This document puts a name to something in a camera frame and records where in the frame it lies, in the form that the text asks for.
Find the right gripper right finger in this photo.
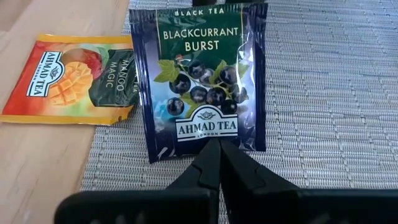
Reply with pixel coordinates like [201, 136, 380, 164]
[220, 139, 398, 224]

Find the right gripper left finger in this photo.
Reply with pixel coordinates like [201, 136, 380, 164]
[54, 138, 222, 224]

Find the orange mango tea bag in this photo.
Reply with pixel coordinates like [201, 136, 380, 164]
[0, 33, 139, 126]

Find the dark blackcurrant tea bag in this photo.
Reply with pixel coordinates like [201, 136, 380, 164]
[129, 2, 269, 164]

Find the grey woven placemat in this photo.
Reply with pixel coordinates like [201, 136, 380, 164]
[80, 0, 398, 224]

